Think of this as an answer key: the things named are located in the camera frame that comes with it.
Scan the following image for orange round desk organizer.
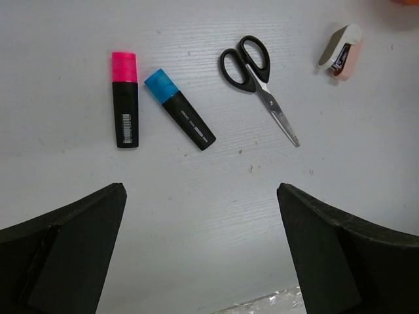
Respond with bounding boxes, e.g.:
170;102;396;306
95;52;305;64
393;0;419;6

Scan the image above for black handled scissors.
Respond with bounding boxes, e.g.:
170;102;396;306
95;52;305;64
219;35;301;148

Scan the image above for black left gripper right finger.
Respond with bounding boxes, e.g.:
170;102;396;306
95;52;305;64
277;183;418;313

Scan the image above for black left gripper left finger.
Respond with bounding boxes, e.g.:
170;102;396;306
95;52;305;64
1;183;126;313

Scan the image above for blue cap black highlighter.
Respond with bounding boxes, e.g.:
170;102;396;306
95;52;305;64
144;69;216;151

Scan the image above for pink cap black highlighter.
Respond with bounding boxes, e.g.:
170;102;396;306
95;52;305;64
111;52;139;148

